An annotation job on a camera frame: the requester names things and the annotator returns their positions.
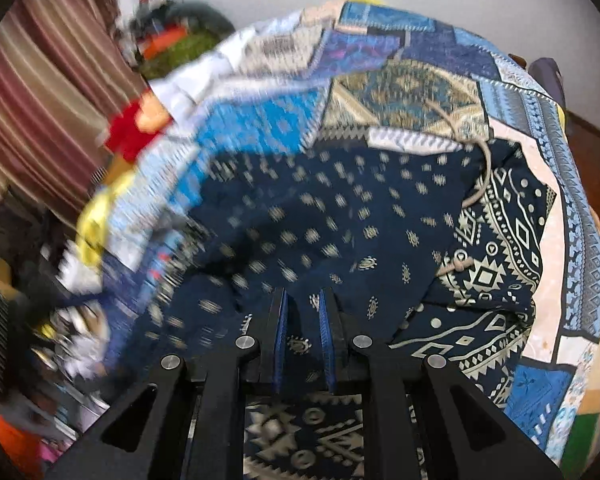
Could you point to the grey curved pillow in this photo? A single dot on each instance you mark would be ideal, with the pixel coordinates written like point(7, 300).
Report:
point(202, 16)

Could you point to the red plush toy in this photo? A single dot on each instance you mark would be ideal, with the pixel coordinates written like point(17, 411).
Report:
point(125, 130)

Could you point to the orange box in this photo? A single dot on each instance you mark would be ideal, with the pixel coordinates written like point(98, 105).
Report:
point(160, 42)

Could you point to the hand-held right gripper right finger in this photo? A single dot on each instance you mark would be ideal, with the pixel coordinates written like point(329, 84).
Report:
point(326, 340)

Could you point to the navy patterned garment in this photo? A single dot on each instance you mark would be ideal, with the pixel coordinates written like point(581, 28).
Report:
point(330, 210)

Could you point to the pile of mixed clutter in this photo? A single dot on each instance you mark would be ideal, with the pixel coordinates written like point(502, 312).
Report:
point(150, 7)

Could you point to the green patterned box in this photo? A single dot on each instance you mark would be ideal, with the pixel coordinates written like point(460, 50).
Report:
point(182, 55)

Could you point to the grey backpack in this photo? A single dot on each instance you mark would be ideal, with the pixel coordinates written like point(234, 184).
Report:
point(547, 80)

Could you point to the white sheet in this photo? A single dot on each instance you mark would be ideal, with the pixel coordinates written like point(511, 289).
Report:
point(195, 75)

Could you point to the blue patchwork blanket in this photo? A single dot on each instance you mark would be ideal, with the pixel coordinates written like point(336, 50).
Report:
point(405, 90)

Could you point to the orange object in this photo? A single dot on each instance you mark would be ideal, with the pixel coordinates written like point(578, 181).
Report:
point(15, 442)

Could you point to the striped brown curtain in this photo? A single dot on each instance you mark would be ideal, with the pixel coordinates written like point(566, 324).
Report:
point(45, 85)

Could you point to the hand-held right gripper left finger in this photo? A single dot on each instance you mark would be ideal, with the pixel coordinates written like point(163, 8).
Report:
point(280, 340)

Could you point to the wooden bed frame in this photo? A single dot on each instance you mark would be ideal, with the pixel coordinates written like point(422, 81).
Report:
point(517, 60)

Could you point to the yellow bed sheet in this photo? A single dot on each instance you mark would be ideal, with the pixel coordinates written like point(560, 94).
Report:
point(561, 112)

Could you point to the green cloth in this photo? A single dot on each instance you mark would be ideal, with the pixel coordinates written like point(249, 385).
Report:
point(586, 430)

